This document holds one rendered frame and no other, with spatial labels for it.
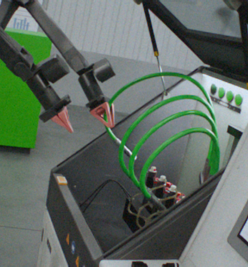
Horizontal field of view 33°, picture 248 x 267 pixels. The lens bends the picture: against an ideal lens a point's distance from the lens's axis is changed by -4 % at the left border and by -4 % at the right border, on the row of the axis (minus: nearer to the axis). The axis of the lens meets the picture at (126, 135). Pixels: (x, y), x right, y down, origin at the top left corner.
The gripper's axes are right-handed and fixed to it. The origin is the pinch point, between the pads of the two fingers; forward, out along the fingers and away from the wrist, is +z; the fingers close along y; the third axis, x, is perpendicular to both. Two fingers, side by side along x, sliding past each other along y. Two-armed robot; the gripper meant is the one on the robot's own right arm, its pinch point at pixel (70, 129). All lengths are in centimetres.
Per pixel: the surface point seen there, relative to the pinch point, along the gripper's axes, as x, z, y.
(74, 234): -9.7, 25.2, -16.2
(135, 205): 5.0, 33.6, 1.5
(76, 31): 652, -36, -22
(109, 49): 665, 25, 9
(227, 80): 22, 20, 51
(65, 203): 5.5, 20.1, -17.2
